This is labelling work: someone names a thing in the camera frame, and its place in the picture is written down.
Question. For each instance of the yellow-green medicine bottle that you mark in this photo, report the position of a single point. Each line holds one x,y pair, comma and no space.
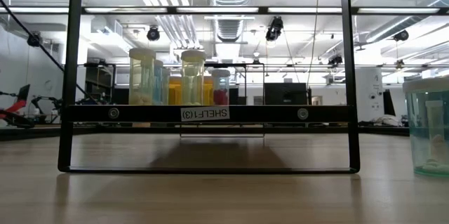
193,80
142,80

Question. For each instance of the blue medicine bottle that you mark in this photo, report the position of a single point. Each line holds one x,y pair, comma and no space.
158,87

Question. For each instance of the small white-capped medicine bottle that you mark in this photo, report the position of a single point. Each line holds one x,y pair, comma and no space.
221,90

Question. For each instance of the teal medicine bottle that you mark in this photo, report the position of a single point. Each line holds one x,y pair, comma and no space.
414,129

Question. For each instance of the black background robot arm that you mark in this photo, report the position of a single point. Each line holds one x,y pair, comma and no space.
45,102

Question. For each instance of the black background monitor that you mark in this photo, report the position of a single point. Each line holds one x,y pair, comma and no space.
286,94

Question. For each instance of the white pillar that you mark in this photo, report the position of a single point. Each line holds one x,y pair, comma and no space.
372,90

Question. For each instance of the black background shelving rack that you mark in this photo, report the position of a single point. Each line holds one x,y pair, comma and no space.
100,76

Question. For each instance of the silver ventilation duct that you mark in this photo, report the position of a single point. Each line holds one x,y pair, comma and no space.
228,29

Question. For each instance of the black hanging camera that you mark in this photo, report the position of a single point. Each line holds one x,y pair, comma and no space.
34,39
274,29
153,33
335,59
401,35

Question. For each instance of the wooden shelf with black frame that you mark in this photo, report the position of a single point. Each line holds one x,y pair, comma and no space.
263,113

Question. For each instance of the black aluminium table frame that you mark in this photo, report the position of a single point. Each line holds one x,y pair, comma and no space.
382,131

